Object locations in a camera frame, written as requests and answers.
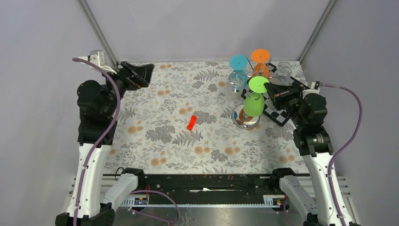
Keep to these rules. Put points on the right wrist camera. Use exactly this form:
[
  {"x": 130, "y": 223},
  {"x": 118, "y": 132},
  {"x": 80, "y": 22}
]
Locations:
[{"x": 311, "y": 87}]

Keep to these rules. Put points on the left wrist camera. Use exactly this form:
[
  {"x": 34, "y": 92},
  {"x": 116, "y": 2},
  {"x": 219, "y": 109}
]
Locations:
[{"x": 97, "y": 58}]

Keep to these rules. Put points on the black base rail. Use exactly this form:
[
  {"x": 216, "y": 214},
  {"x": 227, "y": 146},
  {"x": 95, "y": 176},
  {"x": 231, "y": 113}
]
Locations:
[{"x": 207, "y": 190}]

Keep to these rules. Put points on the chrome wine glass rack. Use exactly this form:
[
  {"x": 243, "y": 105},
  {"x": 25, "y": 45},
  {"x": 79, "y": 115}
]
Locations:
[{"x": 245, "y": 122}]

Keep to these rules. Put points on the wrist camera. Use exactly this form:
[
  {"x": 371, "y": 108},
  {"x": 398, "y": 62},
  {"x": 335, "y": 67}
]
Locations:
[
  {"x": 311, "y": 87},
  {"x": 97, "y": 58}
]

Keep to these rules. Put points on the clear wine glass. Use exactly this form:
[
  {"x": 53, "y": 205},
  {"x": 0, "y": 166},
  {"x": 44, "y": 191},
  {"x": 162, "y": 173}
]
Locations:
[
  {"x": 236, "y": 82},
  {"x": 283, "y": 71}
]

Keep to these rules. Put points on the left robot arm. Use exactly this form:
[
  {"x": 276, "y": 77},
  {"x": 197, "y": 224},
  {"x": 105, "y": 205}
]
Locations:
[{"x": 99, "y": 106}]

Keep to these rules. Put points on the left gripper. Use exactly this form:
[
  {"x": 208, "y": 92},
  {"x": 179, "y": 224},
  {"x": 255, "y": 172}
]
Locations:
[{"x": 141, "y": 77}]

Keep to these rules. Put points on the orange wine glass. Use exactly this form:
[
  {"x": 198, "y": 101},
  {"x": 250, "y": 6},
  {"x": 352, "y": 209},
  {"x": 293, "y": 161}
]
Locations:
[{"x": 262, "y": 58}]

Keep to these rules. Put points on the floral tablecloth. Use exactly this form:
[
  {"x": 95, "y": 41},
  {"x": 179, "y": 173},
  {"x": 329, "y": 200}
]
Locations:
[{"x": 152, "y": 135}]

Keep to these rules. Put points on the blue wine glass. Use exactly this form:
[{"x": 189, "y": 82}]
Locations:
[{"x": 238, "y": 63}]

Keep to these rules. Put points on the green wine glass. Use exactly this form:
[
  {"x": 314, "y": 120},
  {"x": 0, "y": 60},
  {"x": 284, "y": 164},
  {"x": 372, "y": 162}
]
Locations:
[{"x": 254, "y": 102}]

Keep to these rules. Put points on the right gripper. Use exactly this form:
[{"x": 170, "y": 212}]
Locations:
[{"x": 277, "y": 93}]

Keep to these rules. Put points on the small red block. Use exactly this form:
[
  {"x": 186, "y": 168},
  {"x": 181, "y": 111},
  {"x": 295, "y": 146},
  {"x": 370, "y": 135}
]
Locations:
[{"x": 191, "y": 123}]

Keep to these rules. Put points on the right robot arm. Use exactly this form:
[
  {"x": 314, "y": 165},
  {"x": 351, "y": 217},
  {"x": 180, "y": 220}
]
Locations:
[{"x": 307, "y": 110}]

